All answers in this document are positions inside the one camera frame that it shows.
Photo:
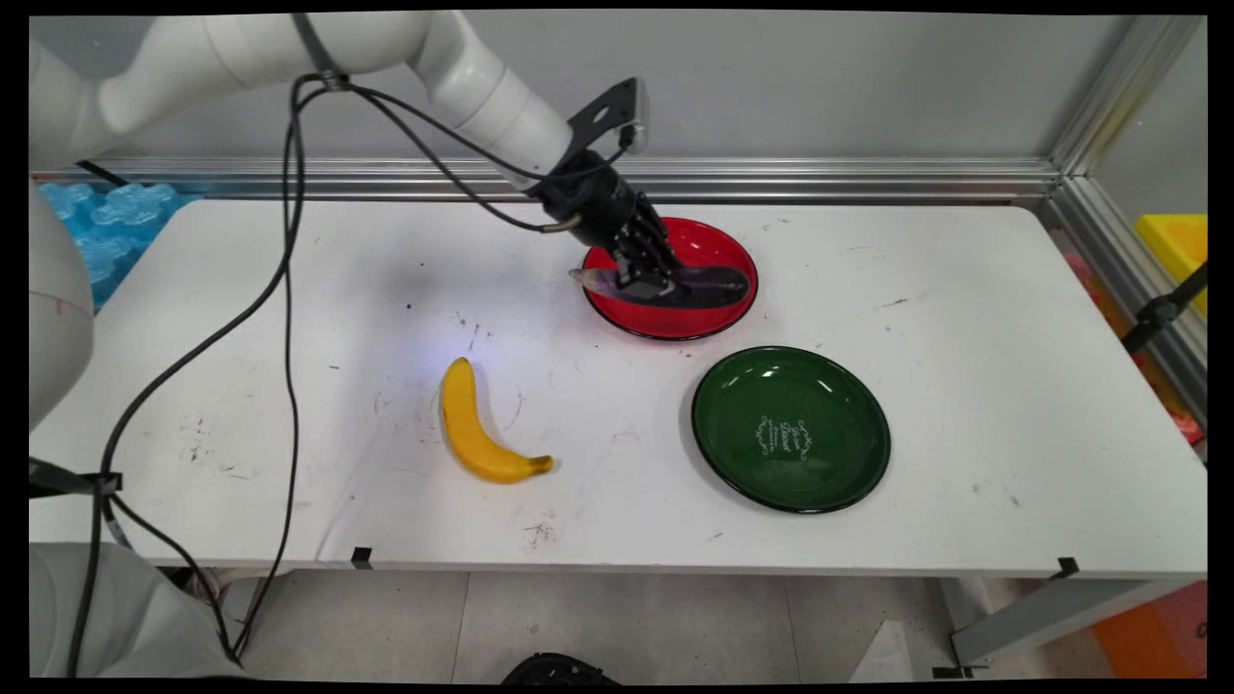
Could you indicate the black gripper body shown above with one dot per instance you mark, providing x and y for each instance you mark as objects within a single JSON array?
[{"x": 593, "y": 198}]

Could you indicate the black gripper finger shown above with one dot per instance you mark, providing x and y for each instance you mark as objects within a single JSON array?
[
  {"x": 634, "y": 265},
  {"x": 665, "y": 253}
]

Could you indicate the purple toy eggplant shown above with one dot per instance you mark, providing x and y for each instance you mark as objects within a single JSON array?
[{"x": 713, "y": 285}]

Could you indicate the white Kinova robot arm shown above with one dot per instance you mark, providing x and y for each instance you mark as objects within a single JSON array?
[{"x": 241, "y": 53}]

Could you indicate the red plate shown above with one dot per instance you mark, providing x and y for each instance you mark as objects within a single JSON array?
[{"x": 713, "y": 246}]

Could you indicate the green plate with white print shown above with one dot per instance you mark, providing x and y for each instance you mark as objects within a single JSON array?
[{"x": 791, "y": 429}]

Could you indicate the yellow banana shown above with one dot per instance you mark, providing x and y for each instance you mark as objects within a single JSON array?
[{"x": 470, "y": 424}]

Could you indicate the black table edge clip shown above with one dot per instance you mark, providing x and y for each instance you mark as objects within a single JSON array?
[
  {"x": 362, "y": 556},
  {"x": 1065, "y": 567}
]

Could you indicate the black round floor object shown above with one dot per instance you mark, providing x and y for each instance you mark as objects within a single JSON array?
[{"x": 554, "y": 668}]

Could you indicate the blue bubble wrap sheet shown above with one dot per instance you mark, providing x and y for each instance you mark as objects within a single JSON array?
[{"x": 116, "y": 231}]

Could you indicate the yellow plastic box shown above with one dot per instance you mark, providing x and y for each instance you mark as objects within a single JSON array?
[{"x": 1178, "y": 246}]

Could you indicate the grey table leg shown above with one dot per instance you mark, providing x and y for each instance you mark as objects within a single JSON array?
[{"x": 1041, "y": 617}]

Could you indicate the red plastic item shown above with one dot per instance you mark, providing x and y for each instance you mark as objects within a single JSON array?
[{"x": 1184, "y": 424}]

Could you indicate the orange box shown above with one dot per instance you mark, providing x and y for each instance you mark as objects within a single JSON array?
[{"x": 1152, "y": 636}]

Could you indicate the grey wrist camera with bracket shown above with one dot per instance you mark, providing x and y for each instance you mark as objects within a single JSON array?
[{"x": 607, "y": 111}]

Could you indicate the aluminium frame side rail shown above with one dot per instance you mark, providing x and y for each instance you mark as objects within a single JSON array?
[{"x": 1118, "y": 280}]

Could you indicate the aluminium frame post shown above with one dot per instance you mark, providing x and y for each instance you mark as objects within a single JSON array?
[{"x": 1123, "y": 92}]

